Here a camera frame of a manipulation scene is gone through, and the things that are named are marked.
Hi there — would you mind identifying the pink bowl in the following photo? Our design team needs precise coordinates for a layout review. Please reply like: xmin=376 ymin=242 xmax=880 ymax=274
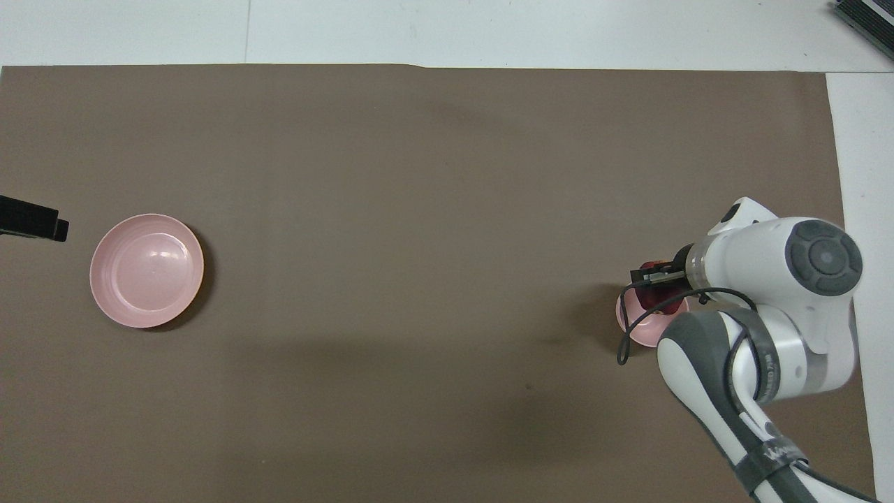
xmin=615 ymin=285 xmax=691 ymax=349

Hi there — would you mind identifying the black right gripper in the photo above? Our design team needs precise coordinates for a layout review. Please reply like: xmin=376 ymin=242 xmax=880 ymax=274
xmin=630 ymin=243 xmax=698 ymax=296

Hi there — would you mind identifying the dark red apple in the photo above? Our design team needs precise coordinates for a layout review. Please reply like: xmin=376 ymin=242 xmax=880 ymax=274
xmin=638 ymin=261 xmax=689 ymax=312

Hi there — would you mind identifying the brown table mat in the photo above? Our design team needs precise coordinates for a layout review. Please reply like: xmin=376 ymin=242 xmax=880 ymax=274
xmin=0 ymin=64 xmax=878 ymax=503

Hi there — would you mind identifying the black ribbed device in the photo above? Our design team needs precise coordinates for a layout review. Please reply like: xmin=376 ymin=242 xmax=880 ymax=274
xmin=833 ymin=0 xmax=894 ymax=41

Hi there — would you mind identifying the pink plate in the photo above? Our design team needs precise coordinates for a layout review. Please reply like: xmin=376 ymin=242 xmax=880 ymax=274
xmin=89 ymin=213 xmax=205 ymax=329

